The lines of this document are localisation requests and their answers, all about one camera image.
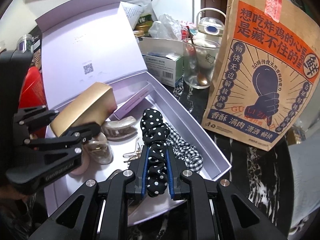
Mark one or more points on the clear star hair clip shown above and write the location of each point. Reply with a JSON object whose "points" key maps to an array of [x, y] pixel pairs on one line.
{"points": [[138, 145]]}

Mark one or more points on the black printed box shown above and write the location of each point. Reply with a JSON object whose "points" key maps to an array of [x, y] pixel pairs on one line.
{"points": [[35, 47]]}

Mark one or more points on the brown printed paper bag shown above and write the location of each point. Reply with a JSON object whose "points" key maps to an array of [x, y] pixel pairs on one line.
{"points": [[250, 55]]}

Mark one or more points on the pink round compact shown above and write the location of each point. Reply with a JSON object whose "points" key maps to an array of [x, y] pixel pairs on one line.
{"points": [[80, 168]]}

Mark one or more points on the pearl claw hair clip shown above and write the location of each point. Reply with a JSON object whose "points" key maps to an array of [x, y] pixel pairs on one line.
{"points": [[120, 126]]}

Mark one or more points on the smoky translucent hair clip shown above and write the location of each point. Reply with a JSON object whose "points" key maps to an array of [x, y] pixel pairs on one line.
{"points": [[115, 173]]}

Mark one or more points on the clear plastic bag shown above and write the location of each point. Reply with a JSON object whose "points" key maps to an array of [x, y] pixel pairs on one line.
{"points": [[165, 27]]}

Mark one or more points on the gold lid jar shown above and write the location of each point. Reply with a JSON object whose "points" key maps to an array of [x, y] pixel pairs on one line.
{"points": [[142, 28]]}

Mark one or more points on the paper leaflet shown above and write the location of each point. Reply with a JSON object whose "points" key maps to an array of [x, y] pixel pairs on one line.
{"points": [[135, 12]]}

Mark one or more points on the lavender gift box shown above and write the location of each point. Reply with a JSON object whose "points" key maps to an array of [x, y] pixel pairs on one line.
{"points": [[95, 42]]}

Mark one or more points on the white green medicine box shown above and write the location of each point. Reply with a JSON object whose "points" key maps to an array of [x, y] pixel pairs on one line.
{"points": [[170, 72]]}

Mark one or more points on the purple can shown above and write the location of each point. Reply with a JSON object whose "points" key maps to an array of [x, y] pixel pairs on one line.
{"points": [[25, 43]]}

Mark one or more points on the white cardboard box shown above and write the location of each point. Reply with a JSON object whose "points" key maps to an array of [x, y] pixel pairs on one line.
{"points": [[160, 45]]}

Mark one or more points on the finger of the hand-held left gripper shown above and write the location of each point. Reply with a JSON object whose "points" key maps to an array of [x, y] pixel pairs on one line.
{"points": [[40, 116], [75, 135]]}

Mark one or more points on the gingham scrunchie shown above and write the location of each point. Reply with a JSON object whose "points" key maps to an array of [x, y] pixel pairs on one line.
{"points": [[185, 152]]}

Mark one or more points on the glass cup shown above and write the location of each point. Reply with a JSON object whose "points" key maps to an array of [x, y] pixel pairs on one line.
{"points": [[197, 77]]}

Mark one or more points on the gold box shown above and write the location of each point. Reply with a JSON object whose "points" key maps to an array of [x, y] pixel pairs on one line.
{"points": [[85, 105]]}

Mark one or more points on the black polka dot scrunchie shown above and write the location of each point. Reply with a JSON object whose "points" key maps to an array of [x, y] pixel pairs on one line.
{"points": [[156, 135]]}

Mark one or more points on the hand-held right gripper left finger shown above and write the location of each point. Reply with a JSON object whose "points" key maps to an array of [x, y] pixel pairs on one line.
{"points": [[144, 170]]}

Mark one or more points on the red canister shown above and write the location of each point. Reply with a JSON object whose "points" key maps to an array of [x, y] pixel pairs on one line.
{"points": [[32, 87]]}

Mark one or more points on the small purple box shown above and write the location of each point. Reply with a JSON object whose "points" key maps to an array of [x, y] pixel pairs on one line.
{"points": [[135, 100]]}

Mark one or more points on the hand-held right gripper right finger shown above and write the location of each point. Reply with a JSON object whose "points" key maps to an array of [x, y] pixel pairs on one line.
{"points": [[170, 172]]}

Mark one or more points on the small translucent claw clip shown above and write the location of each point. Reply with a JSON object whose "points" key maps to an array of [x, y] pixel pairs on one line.
{"points": [[100, 152]]}

